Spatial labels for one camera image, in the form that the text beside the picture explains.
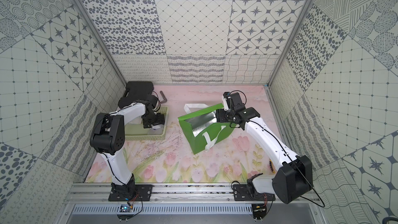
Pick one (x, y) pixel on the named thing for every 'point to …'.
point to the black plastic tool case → (136, 90)
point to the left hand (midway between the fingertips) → (158, 122)
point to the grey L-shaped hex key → (165, 98)
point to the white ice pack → (157, 127)
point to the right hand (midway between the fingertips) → (223, 116)
